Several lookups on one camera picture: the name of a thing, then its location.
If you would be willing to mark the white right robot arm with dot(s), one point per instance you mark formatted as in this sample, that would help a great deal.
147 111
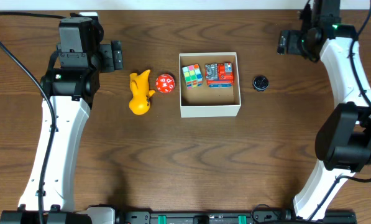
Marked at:
343 144

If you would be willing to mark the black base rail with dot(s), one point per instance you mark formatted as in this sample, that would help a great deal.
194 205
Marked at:
261 214

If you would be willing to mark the red toy fire truck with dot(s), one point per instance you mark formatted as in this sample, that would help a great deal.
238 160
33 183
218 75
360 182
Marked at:
219 75

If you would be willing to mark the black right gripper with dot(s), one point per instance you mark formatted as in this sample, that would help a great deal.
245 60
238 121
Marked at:
283 45

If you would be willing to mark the beige cardboard box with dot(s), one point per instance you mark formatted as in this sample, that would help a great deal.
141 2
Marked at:
203 101

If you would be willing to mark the multicoloured puzzle cube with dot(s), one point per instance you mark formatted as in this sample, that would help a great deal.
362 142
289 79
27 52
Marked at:
192 76

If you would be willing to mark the small black round cap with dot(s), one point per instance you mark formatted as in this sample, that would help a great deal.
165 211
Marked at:
260 83

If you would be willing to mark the yellow rubber duck toy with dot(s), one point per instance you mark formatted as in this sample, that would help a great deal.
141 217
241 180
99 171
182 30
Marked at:
141 93

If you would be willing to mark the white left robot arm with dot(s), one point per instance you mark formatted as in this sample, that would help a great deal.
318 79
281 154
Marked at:
68 89

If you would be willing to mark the red polyhedral die ball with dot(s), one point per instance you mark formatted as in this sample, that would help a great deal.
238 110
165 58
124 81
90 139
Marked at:
165 83

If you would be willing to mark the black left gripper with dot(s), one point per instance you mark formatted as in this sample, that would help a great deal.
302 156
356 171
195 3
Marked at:
115 55

